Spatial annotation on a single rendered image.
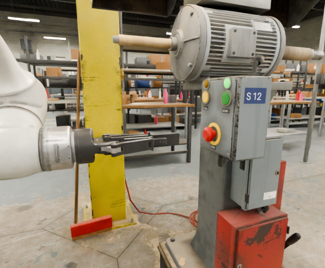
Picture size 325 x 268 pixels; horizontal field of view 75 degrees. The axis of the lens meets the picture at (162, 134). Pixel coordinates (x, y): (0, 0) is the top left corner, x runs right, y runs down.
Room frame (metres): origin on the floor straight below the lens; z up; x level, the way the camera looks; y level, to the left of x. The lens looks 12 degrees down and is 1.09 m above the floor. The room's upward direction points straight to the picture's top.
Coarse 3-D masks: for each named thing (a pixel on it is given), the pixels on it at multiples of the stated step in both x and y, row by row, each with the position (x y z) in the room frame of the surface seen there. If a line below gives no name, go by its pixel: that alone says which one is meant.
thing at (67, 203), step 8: (80, 192) 2.12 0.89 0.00; (88, 192) 2.12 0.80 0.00; (136, 192) 2.12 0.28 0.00; (64, 200) 1.95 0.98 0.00; (72, 200) 1.95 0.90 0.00; (80, 200) 1.95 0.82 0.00; (88, 200) 1.95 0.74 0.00; (128, 200) 1.95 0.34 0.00; (136, 200) 1.95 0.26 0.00; (64, 208) 1.80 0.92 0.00; (72, 208) 1.80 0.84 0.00; (80, 208) 1.80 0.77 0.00
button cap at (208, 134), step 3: (204, 129) 0.55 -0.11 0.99; (207, 129) 0.53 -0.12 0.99; (210, 129) 0.53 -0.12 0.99; (204, 132) 0.54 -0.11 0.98; (207, 132) 0.53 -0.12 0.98; (210, 132) 0.53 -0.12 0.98; (213, 132) 0.54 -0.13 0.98; (204, 135) 0.54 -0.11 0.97; (207, 135) 0.53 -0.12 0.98; (210, 135) 0.52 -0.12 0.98; (213, 135) 0.53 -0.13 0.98; (204, 138) 0.54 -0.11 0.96; (207, 138) 0.53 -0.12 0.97; (210, 138) 0.53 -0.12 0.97; (207, 141) 0.54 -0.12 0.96; (210, 141) 0.54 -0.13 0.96
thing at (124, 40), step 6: (120, 36) 0.72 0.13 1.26; (126, 36) 0.73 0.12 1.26; (132, 36) 0.74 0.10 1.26; (138, 36) 0.75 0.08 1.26; (120, 42) 0.72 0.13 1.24; (126, 42) 0.73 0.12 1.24; (132, 42) 0.74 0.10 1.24; (138, 42) 0.74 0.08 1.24; (144, 42) 0.75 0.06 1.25; (150, 42) 0.76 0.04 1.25; (156, 42) 0.76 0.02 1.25; (162, 42) 0.77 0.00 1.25; (168, 42) 0.78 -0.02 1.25
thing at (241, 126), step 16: (240, 80) 0.48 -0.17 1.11; (256, 80) 0.49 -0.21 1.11; (240, 96) 0.48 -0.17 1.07; (256, 96) 0.49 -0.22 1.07; (208, 112) 0.58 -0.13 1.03; (224, 112) 0.51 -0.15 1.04; (240, 112) 0.48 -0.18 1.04; (256, 112) 0.49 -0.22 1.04; (224, 128) 0.51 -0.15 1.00; (240, 128) 0.48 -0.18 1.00; (256, 128) 0.50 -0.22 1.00; (208, 144) 0.57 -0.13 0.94; (224, 144) 0.50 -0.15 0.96; (240, 144) 0.48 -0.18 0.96; (256, 144) 0.50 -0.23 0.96; (224, 160) 0.61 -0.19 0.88; (240, 160) 0.48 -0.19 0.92
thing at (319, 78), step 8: (320, 40) 3.12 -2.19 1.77; (320, 48) 3.10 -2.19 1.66; (320, 64) 3.10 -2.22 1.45; (320, 80) 3.03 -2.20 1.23; (312, 96) 3.12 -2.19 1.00; (312, 104) 3.11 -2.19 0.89; (312, 112) 3.09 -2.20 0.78; (312, 120) 3.10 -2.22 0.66; (304, 152) 3.12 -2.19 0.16; (304, 160) 3.11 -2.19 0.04
